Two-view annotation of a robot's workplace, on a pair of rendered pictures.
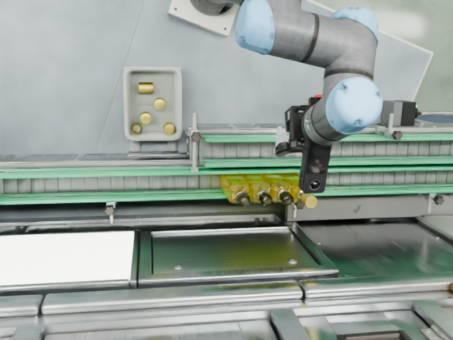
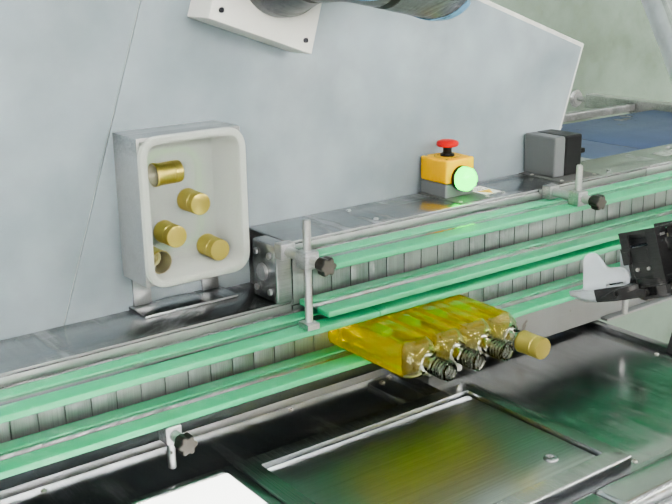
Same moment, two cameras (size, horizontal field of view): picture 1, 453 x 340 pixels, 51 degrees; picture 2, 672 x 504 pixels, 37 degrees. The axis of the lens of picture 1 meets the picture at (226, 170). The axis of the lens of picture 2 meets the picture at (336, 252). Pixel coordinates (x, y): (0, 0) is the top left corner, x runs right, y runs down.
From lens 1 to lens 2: 0.73 m
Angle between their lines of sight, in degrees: 27
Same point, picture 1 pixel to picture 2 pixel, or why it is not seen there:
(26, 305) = not seen: outside the picture
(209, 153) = not seen: hidden behind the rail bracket
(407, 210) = (584, 314)
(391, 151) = (562, 223)
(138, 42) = (135, 78)
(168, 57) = (193, 102)
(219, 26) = (296, 36)
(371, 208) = (540, 322)
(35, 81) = not seen: outside the picture
